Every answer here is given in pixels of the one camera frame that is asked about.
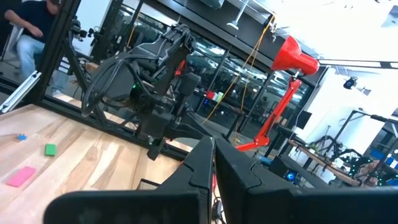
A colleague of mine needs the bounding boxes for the black mesh desk organizer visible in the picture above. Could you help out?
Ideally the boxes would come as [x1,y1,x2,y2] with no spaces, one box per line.
[136,179,161,190]

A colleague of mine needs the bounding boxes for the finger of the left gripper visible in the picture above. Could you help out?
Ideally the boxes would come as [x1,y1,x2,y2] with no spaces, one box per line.
[183,113,218,138]
[166,123,208,140]

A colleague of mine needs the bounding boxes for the computer tower blue light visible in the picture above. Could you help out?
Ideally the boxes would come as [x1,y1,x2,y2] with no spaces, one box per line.
[269,155,299,184]

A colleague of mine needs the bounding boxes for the pink eraser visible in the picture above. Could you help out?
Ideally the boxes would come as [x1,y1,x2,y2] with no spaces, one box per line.
[6,166,37,188]

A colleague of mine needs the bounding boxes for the black aluminium table frame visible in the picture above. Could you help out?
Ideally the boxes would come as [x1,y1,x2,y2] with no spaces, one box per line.
[0,0,193,159]

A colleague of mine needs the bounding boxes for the background robot arms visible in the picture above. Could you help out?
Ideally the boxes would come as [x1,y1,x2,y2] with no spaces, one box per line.
[310,142,398,187]

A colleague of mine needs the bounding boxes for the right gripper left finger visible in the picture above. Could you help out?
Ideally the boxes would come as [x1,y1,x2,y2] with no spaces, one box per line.
[43,136,215,224]

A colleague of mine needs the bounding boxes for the black lamp power cable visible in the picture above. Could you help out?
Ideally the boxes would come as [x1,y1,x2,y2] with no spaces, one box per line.
[211,174,225,224]

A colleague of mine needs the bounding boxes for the silver aluminium rail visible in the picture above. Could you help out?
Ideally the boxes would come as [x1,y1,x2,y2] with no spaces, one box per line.
[0,70,42,113]

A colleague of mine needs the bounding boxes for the person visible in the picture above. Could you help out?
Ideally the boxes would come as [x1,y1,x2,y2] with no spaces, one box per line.
[4,0,71,97]

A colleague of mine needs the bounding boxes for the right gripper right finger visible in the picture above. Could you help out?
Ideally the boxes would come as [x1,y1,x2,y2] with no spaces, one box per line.
[216,138,398,224]

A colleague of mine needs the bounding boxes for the red desk lamp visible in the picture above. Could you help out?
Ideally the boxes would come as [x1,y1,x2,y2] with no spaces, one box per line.
[236,35,320,152]

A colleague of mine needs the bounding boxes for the yellow hanging cable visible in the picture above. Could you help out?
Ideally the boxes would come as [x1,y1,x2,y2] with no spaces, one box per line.
[201,15,276,125]

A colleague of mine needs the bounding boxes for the green eraser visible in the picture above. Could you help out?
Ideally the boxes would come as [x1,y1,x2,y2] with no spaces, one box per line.
[44,142,58,157]

